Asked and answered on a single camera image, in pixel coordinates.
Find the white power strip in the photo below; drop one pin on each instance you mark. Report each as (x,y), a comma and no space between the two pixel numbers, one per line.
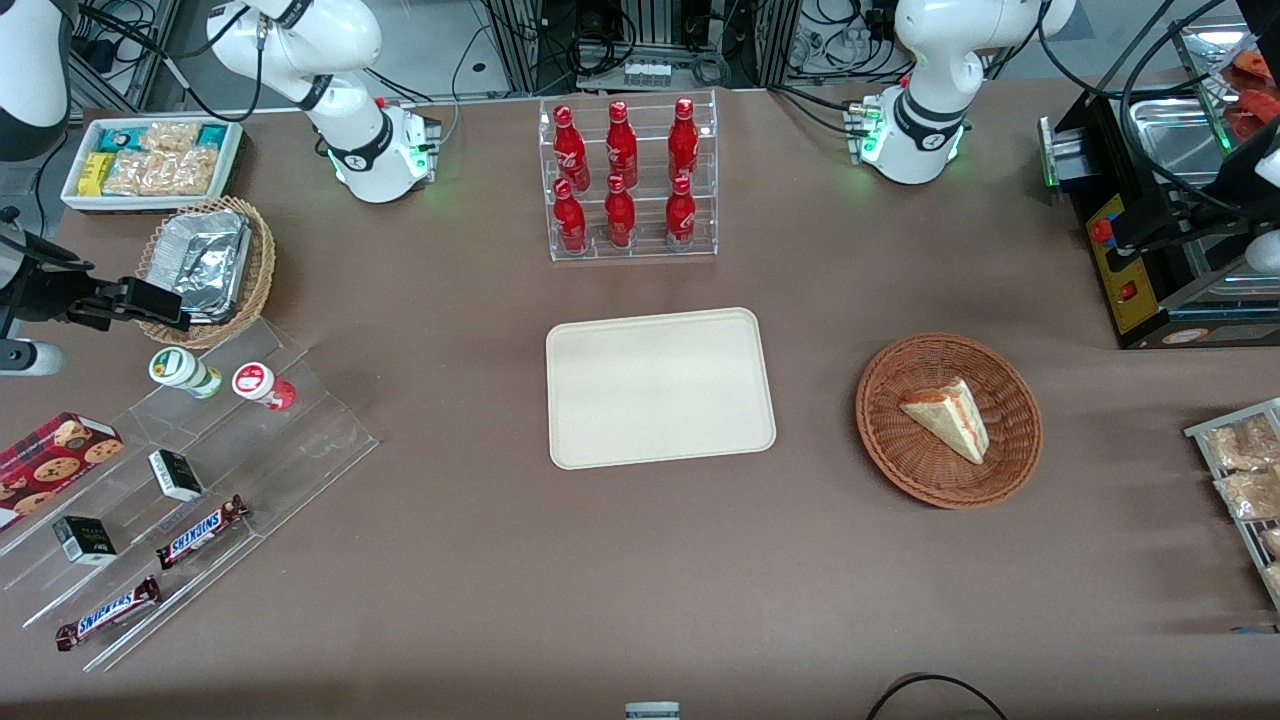
(648,73)

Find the aluminium foil tray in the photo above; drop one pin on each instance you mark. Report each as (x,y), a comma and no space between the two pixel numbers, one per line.
(205,255)

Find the light wicker basket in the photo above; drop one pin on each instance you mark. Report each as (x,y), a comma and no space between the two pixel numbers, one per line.
(262,260)

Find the tray of snack bags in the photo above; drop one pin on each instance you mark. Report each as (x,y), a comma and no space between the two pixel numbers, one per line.
(1205,432)

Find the grey box at table edge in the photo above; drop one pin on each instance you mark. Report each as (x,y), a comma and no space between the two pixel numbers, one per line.
(652,711)

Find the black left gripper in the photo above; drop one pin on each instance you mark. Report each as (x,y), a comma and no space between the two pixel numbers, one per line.
(1203,209)

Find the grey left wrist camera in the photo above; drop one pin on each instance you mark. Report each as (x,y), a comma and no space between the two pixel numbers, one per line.
(1265,252)

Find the black sealing machine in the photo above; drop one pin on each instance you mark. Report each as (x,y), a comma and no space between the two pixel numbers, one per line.
(1130,290)

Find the aluminium profile frame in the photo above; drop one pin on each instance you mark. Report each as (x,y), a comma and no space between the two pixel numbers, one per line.
(650,25)

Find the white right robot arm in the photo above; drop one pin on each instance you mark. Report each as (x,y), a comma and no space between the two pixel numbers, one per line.
(350,130)

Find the beige plastic tray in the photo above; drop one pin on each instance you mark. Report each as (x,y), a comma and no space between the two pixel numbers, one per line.
(660,400)

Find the clear pastry bag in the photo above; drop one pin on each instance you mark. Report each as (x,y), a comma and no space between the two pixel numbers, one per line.
(1240,445)
(1250,495)

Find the snickers bar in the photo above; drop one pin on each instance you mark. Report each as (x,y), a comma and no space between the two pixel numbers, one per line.
(108,613)
(200,532)

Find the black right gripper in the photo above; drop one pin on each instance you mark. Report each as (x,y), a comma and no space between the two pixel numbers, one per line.
(42,297)

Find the red-lid yogurt cup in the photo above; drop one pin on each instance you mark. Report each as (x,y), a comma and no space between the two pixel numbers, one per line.
(255,382)

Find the red cola bottle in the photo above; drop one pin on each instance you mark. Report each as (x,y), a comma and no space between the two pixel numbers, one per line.
(681,212)
(570,218)
(621,142)
(620,215)
(571,148)
(683,140)

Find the clear acrylic bottle rack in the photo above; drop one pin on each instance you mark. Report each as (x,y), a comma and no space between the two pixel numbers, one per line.
(648,252)

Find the yellow snack pack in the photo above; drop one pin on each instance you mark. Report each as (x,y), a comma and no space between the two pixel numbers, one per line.
(95,173)

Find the red cookie box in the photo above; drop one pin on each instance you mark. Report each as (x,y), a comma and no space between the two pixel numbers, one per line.
(50,460)

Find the white plastic snack bin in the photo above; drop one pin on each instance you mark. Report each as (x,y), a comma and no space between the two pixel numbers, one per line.
(150,205)

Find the wrapped triangle sandwich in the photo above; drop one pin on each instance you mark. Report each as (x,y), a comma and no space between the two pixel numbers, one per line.
(950,415)

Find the clear acrylic stepped display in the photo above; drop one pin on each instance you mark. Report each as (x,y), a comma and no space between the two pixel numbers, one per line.
(300,450)

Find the large clear cracker bag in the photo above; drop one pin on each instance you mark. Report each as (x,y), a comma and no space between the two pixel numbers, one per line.
(160,172)

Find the green-lid yogurt cup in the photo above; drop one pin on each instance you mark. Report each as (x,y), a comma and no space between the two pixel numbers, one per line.
(180,370)

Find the round brown wicker basket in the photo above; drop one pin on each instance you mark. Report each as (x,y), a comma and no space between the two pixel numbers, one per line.
(900,450)

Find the teal snack pack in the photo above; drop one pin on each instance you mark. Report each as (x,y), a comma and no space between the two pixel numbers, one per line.
(212,135)
(120,138)

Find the small black box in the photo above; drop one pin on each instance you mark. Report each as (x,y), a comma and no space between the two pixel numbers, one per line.
(85,540)
(176,475)

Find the steel tray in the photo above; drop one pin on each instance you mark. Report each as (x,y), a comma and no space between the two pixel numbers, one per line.
(1170,140)

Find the small clear cracker bag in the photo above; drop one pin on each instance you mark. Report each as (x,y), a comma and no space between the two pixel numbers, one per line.
(170,135)

